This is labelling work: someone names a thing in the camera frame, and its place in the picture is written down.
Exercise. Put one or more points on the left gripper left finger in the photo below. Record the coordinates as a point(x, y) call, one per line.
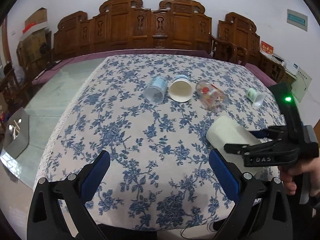
point(45, 219)

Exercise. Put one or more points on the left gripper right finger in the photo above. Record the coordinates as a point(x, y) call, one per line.
point(261, 209)

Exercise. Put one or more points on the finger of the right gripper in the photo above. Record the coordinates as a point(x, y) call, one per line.
point(271, 147)
point(270, 132)

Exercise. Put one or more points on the large white cup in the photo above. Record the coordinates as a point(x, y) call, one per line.
point(225, 130)

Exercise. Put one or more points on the small green white cup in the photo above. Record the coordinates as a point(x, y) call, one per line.
point(256, 98)

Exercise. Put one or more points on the white paper cup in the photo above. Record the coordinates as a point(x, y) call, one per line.
point(181, 89)

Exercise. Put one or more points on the light blue plastic cup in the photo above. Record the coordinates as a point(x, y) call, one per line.
point(156, 90)

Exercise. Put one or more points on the person's right hand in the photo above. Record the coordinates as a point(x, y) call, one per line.
point(310, 167)

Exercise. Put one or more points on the purple armchair cushion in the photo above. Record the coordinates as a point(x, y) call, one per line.
point(263, 77)

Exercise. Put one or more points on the white electrical panel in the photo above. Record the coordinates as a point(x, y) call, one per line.
point(301, 84)

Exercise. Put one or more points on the clear glass with red print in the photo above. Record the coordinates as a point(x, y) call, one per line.
point(212, 98)

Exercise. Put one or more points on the wooden side table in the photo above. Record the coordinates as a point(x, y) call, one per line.
point(274, 69)

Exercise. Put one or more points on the red box on side table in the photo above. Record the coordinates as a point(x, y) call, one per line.
point(266, 48)

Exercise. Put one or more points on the carved wooden armchair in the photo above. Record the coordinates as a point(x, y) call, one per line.
point(238, 41)

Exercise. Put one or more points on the blue floral tablecloth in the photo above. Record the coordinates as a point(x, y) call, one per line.
point(159, 177)

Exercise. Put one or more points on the purple sofa cushion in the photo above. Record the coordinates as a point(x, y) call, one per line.
point(45, 76)

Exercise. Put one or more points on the cardboard box with red item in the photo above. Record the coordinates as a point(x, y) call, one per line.
point(35, 40)

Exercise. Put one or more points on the carved wooden sofa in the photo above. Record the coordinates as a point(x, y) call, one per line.
point(126, 24)

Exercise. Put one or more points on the green wall sign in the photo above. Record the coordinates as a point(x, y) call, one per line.
point(297, 19)

